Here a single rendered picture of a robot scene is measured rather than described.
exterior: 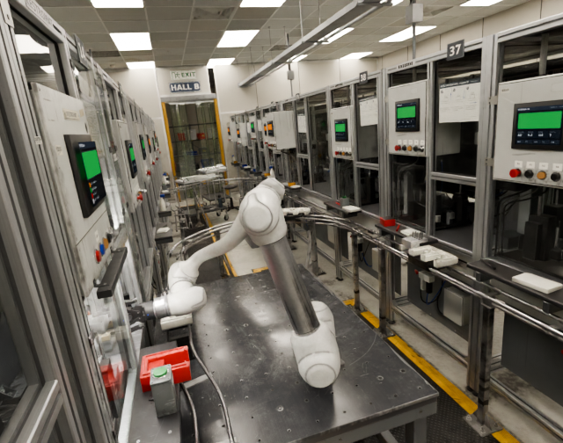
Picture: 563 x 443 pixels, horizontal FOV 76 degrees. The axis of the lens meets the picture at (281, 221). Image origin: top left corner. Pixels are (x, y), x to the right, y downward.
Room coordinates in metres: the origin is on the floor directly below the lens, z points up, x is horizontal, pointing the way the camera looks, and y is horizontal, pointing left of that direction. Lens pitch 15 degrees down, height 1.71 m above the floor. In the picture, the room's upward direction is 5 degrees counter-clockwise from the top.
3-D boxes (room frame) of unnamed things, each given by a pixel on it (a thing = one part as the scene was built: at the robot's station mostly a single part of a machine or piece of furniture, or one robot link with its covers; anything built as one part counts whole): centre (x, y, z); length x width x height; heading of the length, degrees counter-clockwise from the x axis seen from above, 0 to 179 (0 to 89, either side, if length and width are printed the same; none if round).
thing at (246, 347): (1.73, 0.18, 0.66); 1.50 x 1.06 x 0.04; 16
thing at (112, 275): (0.97, 0.49, 1.37); 0.36 x 0.04 x 0.04; 16
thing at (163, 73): (9.58, 2.07, 2.96); 1.23 x 0.08 x 0.68; 106
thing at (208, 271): (5.99, 1.43, 0.01); 5.85 x 0.59 x 0.01; 16
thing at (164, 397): (0.93, 0.41, 0.97); 0.08 x 0.08 x 0.12; 16
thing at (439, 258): (2.09, -0.87, 0.84); 0.37 x 0.14 x 0.10; 16
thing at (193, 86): (9.53, 2.05, 2.82); 0.75 x 0.04 x 0.25; 106
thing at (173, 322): (1.69, 0.58, 0.84); 0.36 x 0.14 x 0.10; 16
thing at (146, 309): (1.37, 0.60, 1.01); 0.09 x 0.07 x 0.08; 105
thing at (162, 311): (1.39, 0.53, 1.02); 0.09 x 0.06 x 0.09; 15
